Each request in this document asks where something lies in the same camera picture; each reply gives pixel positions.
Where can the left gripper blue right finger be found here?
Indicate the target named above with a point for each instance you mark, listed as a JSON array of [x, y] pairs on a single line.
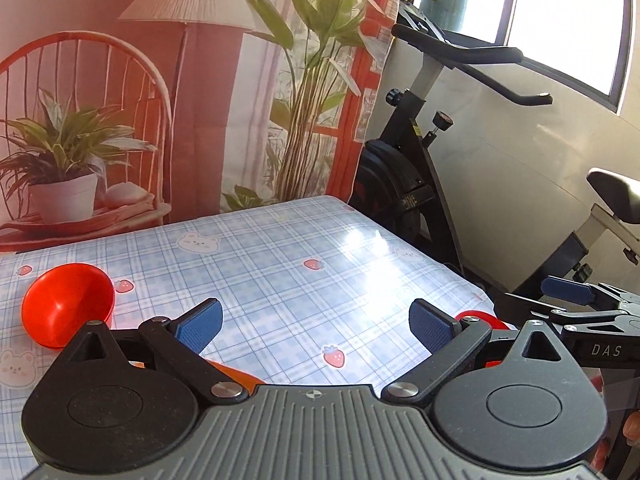
[[453, 344]]

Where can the printed room backdrop cloth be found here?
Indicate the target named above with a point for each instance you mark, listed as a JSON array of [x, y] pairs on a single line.
[[119, 115]]

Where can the black exercise bike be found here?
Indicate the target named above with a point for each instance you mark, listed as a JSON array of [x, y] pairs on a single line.
[[514, 177]]

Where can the blue plaid tablecloth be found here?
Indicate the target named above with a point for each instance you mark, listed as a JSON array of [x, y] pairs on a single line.
[[313, 292]]

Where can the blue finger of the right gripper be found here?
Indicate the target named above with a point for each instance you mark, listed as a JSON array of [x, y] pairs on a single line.
[[574, 292]]

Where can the orange square plate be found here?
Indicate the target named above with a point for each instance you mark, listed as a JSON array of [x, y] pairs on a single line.
[[248, 381]]

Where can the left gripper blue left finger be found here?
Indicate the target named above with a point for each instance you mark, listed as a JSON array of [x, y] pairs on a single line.
[[176, 346]]

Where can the right window with frame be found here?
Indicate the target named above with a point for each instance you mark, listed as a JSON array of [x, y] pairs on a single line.
[[584, 44]]

